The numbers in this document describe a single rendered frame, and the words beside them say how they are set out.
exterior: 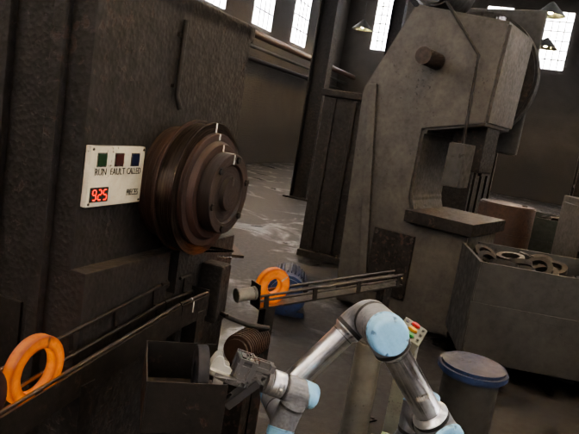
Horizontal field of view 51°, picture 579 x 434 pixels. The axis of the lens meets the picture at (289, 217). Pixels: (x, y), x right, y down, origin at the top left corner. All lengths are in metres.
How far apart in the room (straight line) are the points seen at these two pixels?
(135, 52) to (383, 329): 1.11
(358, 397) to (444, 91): 2.54
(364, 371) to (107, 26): 1.71
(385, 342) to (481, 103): 2.92
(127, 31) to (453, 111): 3.01
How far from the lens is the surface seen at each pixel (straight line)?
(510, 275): 3.91
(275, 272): 2.54
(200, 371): 1.67
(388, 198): 4.69
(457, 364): 2.94
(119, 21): 1.90
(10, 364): 1.64
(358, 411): 2.76
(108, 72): 1.87
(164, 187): 1.97
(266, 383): 1.77
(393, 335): 1.78
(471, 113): 4.47
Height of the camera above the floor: 1.41
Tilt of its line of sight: 9 degrees down
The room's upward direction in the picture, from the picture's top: 9 degrees clockwise
